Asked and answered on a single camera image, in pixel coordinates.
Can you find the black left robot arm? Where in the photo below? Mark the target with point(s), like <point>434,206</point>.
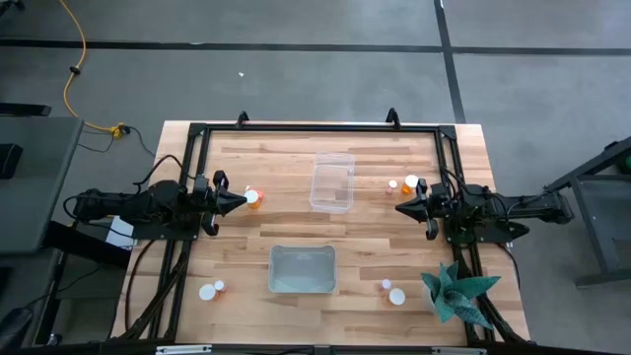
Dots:
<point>148,202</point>

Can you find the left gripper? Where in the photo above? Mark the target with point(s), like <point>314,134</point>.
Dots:
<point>209,204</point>

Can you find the white paper label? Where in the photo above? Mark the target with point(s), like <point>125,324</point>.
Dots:
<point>120,231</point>

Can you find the silver metal bracket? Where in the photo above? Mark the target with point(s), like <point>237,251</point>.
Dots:
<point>183,349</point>
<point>458,351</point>

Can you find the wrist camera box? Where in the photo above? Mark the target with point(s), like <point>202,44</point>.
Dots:
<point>201,183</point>
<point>440,193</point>

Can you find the green plant in white pot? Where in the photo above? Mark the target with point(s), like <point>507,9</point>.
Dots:
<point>451,296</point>

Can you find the grey plastic bin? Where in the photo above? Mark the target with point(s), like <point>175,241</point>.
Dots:
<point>301,270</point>

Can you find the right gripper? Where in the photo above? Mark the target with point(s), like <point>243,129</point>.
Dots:
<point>435,211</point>

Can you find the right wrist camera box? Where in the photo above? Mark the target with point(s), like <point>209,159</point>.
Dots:
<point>440,193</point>

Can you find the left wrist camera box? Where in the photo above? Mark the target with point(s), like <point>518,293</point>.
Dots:
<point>201,183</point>

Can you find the black stand beam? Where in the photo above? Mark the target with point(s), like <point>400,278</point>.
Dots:
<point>84,244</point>

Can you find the dark metal stand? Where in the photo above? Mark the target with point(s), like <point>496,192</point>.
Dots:
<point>594,234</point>

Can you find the black flat bar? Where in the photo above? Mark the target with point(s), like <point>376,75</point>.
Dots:
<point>24,109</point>

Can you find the black rounded device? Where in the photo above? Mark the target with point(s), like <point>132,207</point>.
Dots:
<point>15,328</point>

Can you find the black box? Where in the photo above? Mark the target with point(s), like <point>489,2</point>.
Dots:
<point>9,160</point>

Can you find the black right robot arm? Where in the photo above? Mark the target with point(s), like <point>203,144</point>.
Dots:
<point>532,204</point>

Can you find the clear plastic bin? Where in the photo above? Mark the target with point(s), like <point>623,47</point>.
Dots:
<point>332,197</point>

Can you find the black aluminium table frame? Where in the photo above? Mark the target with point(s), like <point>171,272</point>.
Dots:
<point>320,128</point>

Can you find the green round object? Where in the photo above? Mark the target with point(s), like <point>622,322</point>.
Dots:
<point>626,164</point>

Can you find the large orange pill bottle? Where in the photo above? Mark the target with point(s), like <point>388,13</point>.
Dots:
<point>207,292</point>
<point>252,196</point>
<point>397,296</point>
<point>411,181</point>

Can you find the grey side table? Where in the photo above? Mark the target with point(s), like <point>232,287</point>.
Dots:
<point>39,187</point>

